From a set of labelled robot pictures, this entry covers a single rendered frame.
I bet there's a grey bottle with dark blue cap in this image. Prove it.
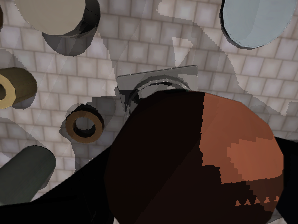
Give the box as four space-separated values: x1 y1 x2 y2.
0 146 56 206

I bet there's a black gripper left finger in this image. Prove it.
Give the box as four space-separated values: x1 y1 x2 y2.
0 146 114 224

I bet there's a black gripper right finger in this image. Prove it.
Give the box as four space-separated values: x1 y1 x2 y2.
274 136 298 224

